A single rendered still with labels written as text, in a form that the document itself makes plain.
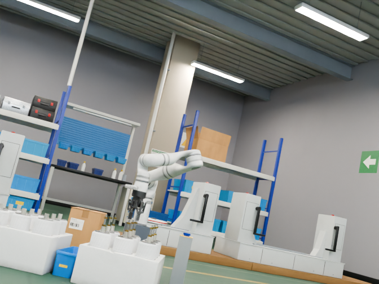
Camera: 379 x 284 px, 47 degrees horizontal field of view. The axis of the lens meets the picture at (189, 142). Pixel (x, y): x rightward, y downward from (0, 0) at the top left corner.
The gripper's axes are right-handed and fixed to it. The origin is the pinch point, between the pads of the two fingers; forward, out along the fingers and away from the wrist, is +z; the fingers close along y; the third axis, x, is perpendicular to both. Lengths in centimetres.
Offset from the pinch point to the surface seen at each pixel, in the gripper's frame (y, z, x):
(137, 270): -21.5, 23.0, 5.3
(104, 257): -9.9, 20.4, 17.9
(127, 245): -13.3, 13.3, 8.9
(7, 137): 206, -40, 11
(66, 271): 8.5, 32.0, 25.4
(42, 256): 10.4, 26.4, 39.1
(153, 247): -21.4, 11.4, -0.6
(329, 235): 106, -20, -359
